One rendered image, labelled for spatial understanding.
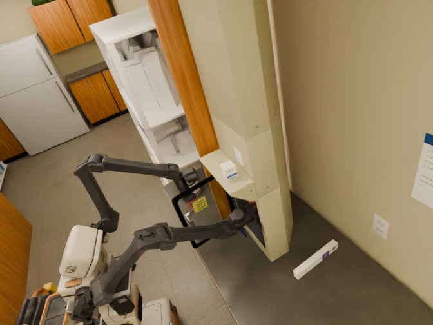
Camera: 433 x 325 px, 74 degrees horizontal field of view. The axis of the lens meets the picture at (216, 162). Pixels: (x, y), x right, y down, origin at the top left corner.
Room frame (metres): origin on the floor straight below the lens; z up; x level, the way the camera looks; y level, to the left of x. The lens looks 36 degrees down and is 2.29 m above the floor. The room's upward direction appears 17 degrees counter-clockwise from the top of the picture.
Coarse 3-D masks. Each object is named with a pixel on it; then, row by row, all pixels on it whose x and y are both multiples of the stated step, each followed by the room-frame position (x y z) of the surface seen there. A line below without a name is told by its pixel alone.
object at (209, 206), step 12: (204, 180) 1.12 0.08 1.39; (192, 192) 1.09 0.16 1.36; (204, 192) 1.11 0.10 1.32; (216, 192) 1.14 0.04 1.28; (180, 204) 1.07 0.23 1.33; (192, 204) 1.09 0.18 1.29; (204, 204) 1.11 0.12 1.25; (216, 204) 1.13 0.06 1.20; (228, 204) 1.15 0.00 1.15; (192, 216) 1.08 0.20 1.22; (204, 216) 1.10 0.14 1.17; (216, 216) 1.12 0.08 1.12; (228, 216) 1.15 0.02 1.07
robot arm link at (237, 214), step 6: (234, 210) 0.98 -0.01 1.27; (240, 210) 0.97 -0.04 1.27; (234, 216) 0.95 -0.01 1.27; (240, 216) 0.94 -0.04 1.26; (228, 222) 0.99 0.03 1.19; (234, 222) 0.94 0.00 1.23; (240, 222) 0.95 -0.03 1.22; (234, 228) 0.95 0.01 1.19; (228, 234) 0.93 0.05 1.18; (234, 234) 0.94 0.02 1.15
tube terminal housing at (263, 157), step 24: (216, 120) 1.11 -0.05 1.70; (240, 144) 0.92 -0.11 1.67; (264, 144) 0.89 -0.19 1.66; (240, 168) 0.98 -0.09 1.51; (264, 168) 0.89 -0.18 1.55; (264, 192) 0.88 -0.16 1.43; (288, 192) 1.05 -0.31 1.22; (264, 216) 0.88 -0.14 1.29; (288, 216) 0.99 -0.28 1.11; (264, 240) 0.90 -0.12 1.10; (288, 240) 0.93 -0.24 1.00
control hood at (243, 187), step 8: (216, 152) 1.15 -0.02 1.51; (200, 160) 1.13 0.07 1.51; (208, 160) 1.11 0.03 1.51; (216, 160) 1.09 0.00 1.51; (224, 160) 1.07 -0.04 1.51; (208, 168) 1.05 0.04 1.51; (216, 168) 1.03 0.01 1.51; (216, 176) 0.98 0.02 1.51; (240, 176) 0.93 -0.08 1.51; (224, 184) 0.91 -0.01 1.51; (232, 184) 0.89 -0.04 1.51; (240, 184) 0.88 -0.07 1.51; (248, 184) 0.87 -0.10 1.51; (232, 192) 0.85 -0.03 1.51; (240, 192) 0.85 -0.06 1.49; (248, 192) 0.86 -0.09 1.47; (248, 200) 0.86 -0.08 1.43
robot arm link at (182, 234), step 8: (160, 224) 0.86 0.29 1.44; (216, 224) 0.95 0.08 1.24; (224, 224) 0.97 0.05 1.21; (168, 232) 0.84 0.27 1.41; (176, 232) 0.83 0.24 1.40; (184, 232) 0.85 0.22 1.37; (192, 232) 0.86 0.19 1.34; (200, 232) 0.88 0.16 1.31; (208, 232) 0.89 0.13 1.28; (216, 232) 0.91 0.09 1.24; (224, 232) 0.92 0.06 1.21; (176, 240) 0.82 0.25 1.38; (184, 240) 0.84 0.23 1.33; (192, 240) 0.86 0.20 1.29; (160, 248) 0.76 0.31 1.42; (168, 248) 0.77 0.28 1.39
